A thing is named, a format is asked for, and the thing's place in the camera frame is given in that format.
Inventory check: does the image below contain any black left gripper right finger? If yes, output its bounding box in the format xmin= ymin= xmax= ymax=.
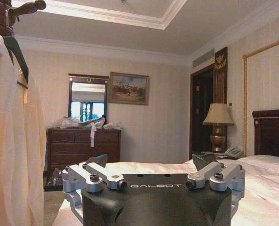
xmin=186 ymin=153 xmax=246 ymax=211

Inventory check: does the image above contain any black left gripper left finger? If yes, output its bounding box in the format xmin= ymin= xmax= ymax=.
xmin=62 ymin=153 xmax=127 ymax=212

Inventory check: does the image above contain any bed with white bedding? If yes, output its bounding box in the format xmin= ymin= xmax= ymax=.
xmin=52 ymin=154 xmax=279 ymax=226

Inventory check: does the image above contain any dark wooden nightstand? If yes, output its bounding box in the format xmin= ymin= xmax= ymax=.
xmin=192 ymin=151 xmax=244 ymax=161

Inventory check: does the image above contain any dark wooden dresser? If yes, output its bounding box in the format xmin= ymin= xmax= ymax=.
xmin=46 ymin=128 xmax=122 ymax=175

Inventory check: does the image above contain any grey desk telephone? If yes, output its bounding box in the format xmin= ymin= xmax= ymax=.
xmin=224 ymin=146 xmax=244 ymax=158

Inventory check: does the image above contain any white hanging paper strip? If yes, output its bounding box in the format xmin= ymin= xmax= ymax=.
xmin=90 ymin=122 xmax=98 ymax=148

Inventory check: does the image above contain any white pillow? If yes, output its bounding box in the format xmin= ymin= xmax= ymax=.
xmin=236 ymin=154 xmax=279 ymax=176

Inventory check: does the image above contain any table lamp with beige shade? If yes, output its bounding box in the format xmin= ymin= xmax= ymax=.
xmin=202 ymin=103 xmax=235 ymax=153

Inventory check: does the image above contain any clear plastic bags pile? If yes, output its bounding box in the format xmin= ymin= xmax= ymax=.
xmin=51 ymin=116 xmax=125 ymax=130

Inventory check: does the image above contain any dark wooden headboard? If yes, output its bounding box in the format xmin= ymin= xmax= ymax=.
xmin=252 ymin=109 xmax=279 ymax=160

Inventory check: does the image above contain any dark wooden door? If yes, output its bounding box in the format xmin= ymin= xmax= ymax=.
xmin=190 ymin=65 xmax=215 ymax=153

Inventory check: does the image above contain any cream hanging garment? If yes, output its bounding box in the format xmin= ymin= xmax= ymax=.
xmin=0 ymin=34 xmax=47 ymax=226

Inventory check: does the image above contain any gold framed landscape painting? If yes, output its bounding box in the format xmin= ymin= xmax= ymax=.
xmin=107 ymin=72 xmax=150 ymax=106

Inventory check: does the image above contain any dark panel with gold emblem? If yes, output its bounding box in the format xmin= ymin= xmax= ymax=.
xmin=212 ymin=46 xmax=228 ymax=105

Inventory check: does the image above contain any white air vent grille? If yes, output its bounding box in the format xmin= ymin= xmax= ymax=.
xmin=192 ymin=48 xmax=215 ymax=68

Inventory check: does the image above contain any dark wooden coat stand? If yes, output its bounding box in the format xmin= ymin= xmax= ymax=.
xmin=0 ymin=0 xmax=47 ymax=38

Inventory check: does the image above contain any dark framed wall mirror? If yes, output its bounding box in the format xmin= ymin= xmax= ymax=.
xmin=68 ymin=73 xmax=110 ymax=124

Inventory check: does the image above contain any gold wall moulding frame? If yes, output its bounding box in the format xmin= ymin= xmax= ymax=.
xmin=242 ymin=34 xmax=279 ymax=157

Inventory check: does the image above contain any black strap on stand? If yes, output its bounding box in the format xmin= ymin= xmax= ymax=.
xmin=2 ymin=34 xmax=29 ymax=89

